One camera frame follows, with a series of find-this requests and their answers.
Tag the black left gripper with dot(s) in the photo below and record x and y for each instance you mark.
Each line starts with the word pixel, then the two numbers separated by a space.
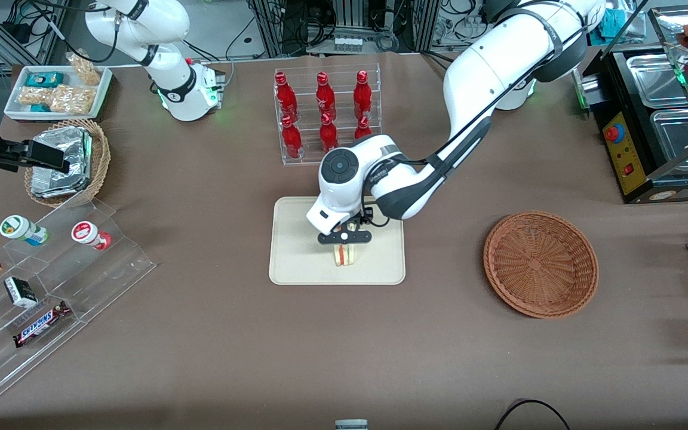
pixel 358 218

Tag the triangular sandwich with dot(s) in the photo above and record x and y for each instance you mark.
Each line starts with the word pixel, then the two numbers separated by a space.
pixel 344 257

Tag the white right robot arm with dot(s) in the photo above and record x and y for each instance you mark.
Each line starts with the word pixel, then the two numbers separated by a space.
pixel 171 89

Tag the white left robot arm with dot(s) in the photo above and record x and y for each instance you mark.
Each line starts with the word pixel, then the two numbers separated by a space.
pixel 481 71

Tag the cream plastic tray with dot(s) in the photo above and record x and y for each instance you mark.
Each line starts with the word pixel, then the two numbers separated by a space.
pixel 296 251

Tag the white rectangular snack tray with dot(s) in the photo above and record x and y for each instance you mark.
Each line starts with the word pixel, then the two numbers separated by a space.
pixel 15 110

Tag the light tan wicker basket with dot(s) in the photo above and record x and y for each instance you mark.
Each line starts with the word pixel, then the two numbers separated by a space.
pixel 100 161

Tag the brown round wicker basket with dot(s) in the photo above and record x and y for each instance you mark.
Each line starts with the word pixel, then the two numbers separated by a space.
pixel 541 266

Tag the foil wrapped package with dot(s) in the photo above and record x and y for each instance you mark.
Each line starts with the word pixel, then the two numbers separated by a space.
pixel 51 190
pixel 60 140

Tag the small teal packet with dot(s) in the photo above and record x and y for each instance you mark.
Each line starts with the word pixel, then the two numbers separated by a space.
pixel 39 108

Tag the clear bag of puffed snacks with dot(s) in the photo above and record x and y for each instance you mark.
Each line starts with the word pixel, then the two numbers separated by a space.
pixel 86 70
pixel 73 100
pixel 33 95

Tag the green capped yogurt bottle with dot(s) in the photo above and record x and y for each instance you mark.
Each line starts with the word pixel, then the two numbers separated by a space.
pixel 21 230

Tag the teal snack box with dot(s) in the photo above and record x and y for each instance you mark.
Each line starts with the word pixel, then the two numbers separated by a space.
pixel 44 79

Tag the red capped yogurt bottle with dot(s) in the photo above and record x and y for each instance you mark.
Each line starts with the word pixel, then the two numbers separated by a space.
pixel 88 234

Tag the clear acrylic bottle rack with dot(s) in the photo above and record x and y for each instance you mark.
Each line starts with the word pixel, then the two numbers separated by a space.
pixel 305 159

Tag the red cola bottle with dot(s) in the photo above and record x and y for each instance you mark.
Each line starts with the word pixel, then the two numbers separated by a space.
pixel 284 95
pixel 325 95
pixel 291 140
pixel 362 94
pixel 363 128
pixel 328 134

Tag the small black white box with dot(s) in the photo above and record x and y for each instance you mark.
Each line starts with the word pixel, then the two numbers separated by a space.
pixel 20 292

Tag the clear acrylic stepped shelf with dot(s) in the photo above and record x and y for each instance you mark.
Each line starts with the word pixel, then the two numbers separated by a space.
pixel 105 280

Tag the snickers chocolate bar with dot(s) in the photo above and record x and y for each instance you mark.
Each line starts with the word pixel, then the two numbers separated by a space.
pixel 41 324

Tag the grey device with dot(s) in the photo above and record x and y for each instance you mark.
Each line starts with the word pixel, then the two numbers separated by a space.
pixel 351 425

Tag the white connector block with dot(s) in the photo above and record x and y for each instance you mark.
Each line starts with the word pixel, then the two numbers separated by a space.
pixel 347 45

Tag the black food warmer cabinet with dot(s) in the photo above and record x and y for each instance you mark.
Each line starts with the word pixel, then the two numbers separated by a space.
pixel 636 173

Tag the teal cloth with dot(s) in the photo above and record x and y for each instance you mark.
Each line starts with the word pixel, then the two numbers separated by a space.
pixel 613 27

